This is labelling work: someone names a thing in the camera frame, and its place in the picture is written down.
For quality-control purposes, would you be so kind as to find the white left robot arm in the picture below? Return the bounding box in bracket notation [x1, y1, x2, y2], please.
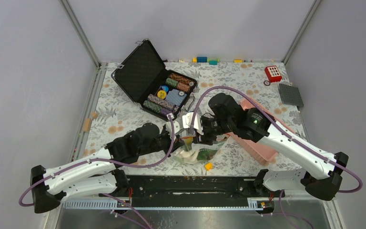
[30, 122, 183, 214]

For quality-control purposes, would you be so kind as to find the blue brick at wall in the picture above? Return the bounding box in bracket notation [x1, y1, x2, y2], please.
[195, 56, 208, 62]

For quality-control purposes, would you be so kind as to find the blue playing card deck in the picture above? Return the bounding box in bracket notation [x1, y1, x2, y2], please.
[165, 89, 187, 106]

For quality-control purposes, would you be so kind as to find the black poker chip case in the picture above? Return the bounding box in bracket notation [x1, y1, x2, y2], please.
[111, 39, 198, 120]

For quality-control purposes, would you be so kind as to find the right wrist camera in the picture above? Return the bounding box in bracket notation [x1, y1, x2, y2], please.
[182, 112, 203, 135]

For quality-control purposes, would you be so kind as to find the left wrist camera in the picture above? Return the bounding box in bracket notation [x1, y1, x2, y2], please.
[165, 121, 184, 135]

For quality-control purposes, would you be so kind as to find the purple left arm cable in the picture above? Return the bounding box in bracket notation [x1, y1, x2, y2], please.
[19, 114, 176, 208]

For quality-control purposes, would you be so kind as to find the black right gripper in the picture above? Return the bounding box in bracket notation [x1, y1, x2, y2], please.
[193, 115, 234, 146]

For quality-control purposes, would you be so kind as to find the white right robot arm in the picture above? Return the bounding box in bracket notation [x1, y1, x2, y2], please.
[198, 93, 349, 201]

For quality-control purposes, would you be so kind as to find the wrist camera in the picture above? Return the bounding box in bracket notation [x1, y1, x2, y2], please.
[182, 112, 203, 135]
[165, 121, 184, 135]

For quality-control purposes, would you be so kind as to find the clear zip bag orange zipper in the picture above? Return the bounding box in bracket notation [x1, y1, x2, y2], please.
[173, 134, 230, 164]

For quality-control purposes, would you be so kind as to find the yellow big blind button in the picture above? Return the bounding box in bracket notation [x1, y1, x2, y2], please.
[156, 90, 167, 99]

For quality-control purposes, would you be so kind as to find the poker chip near baseplate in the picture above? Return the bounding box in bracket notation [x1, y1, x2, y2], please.
[264, 80, 271, 86]

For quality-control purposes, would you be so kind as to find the yellow toy brick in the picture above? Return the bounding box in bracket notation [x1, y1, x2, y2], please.
[204, 163, 213, 171]

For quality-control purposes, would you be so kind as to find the teal brick at wall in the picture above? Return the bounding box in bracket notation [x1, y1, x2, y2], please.
[208, 60, 218, 65]

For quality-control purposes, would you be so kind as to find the pink plastic basket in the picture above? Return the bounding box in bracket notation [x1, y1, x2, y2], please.
[228, 99, 296, 165]

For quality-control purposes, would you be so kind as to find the floral tablecloth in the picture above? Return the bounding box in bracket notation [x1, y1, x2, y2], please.
[80, 62, 306, 177]

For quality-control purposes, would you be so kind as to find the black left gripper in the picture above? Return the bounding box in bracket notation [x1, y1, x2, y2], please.
[139, 124, 185, 157]

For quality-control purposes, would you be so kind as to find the wooden block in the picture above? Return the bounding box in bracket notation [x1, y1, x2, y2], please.
[82, 118, 92, 132]

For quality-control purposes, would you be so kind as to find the red toy block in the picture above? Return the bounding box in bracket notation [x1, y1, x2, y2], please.
[264, 65, 283, 83]

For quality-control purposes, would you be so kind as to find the grey studded baseplate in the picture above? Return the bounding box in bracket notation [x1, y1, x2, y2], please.
[278, 83, 304, 108]

